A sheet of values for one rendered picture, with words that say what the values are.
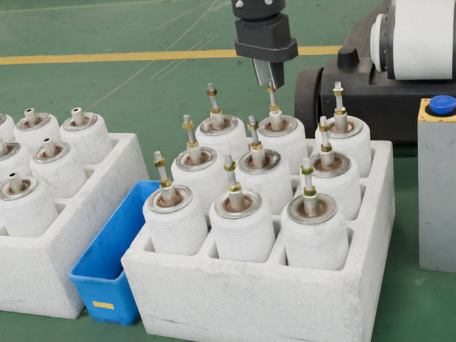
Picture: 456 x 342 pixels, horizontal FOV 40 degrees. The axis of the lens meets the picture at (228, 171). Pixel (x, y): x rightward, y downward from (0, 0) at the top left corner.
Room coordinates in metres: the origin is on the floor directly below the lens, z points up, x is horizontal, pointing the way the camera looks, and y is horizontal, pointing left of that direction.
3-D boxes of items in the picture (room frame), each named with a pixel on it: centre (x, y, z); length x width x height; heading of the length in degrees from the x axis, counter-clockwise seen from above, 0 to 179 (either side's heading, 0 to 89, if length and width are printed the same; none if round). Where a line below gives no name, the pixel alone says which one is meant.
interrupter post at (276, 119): (1.00, -0.11, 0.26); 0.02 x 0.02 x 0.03
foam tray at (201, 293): (0.89, -0.06, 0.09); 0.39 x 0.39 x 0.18; 64
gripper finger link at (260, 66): (1.02, -0.09, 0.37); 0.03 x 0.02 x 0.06; 131
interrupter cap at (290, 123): (1.00, -0.11, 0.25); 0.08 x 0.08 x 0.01
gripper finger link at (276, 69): (0.98, -0.12, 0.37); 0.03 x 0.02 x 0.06; 131
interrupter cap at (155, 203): (0.84, 0.10, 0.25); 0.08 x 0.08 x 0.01
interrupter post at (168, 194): (0.84, 0.10, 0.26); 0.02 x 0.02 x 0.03
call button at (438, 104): (0.83, -0.35, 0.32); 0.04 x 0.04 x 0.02
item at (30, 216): (0.97, 0.38, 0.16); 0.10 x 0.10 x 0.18
